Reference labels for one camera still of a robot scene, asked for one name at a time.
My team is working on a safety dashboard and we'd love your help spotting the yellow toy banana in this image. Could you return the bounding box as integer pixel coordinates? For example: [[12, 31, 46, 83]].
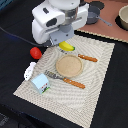
[[59, 41, 75, 51]]

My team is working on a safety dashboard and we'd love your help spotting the dark grey saucepan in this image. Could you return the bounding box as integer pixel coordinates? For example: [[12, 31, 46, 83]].
[[87, 6, 111, 26]]

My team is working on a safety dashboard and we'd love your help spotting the small blue milk carton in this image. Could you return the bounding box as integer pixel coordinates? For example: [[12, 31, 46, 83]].
[[31, 74, 50, 94]]

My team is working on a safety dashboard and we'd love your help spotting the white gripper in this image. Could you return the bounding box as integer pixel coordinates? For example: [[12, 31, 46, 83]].
[[32, 0, 89, 47]]

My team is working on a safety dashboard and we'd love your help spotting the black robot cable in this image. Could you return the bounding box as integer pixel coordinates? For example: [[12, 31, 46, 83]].
[[0, 25, 51, 48]]

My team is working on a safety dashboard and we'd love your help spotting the beige bowl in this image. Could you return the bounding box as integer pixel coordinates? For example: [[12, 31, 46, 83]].
[[119, 5, 128, 30]]

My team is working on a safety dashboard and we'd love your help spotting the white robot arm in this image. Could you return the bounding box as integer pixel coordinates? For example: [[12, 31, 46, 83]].
[[32, 0, 89, 47]]

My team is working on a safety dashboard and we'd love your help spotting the red toy tomato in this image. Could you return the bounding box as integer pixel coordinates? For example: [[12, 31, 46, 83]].
[[30, 47, 42, 59]]

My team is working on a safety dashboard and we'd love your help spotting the beige woven placemat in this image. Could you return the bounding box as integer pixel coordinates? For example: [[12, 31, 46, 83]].
[[14, 35, 114, 128]]

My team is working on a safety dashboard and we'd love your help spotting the pink toy stove board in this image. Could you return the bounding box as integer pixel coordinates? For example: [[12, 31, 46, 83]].
[[80, 0, 128, 42]]

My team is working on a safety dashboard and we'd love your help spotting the round wooden plate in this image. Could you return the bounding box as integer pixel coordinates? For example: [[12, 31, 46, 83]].
[[56, 54, 83, 78]]

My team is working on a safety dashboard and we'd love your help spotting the wooden handled toy knife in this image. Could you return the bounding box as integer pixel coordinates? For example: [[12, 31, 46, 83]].
[[78, 54, 98, 62]]

